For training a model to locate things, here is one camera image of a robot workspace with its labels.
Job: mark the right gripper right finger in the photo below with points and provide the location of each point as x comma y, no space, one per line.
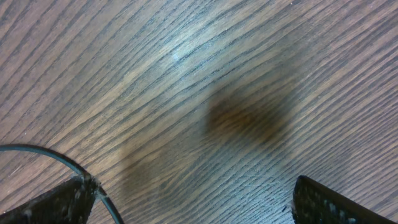
314,203

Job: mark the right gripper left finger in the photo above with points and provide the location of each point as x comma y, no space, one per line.
70,202

